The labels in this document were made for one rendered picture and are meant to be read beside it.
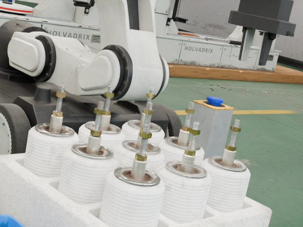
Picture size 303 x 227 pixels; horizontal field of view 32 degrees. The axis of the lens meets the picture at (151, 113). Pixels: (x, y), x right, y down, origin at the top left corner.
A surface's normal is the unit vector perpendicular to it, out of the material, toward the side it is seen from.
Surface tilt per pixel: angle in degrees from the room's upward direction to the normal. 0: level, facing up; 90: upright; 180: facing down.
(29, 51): 90
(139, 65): 63
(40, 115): 45
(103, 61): 90
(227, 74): 90
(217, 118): 90
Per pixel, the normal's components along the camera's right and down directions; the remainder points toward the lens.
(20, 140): 0.65, -0.10
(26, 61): -0.73, 0.00
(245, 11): -0.58, 0.07
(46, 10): 0.65, 0.29
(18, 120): 0.52, -0.59
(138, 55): 0.64, -0.31
